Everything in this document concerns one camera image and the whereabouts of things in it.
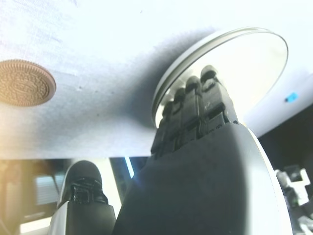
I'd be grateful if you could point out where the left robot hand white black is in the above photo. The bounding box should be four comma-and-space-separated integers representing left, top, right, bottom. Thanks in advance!
50, 65, 294, 235

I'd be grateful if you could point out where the brown round sandwich cookie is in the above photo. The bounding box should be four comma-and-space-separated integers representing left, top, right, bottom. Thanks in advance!
0, 59, 57, 107

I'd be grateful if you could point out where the blue block with two holes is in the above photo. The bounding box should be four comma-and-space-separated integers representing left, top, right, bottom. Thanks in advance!
285, 91, 299, 103

